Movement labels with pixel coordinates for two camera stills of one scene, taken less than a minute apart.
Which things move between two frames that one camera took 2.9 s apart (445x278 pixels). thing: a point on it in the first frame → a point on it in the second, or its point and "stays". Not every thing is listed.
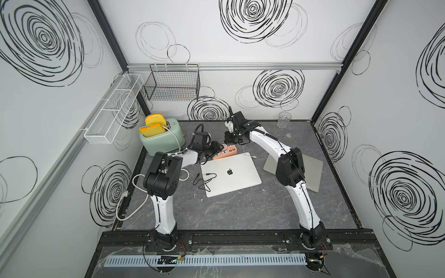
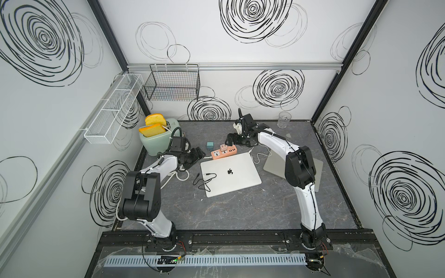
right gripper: x=227 y=139 stays
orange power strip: x=228 y=150 stays
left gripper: x=215 y=149 → x=196 y=155
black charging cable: x=204 y=182 stays
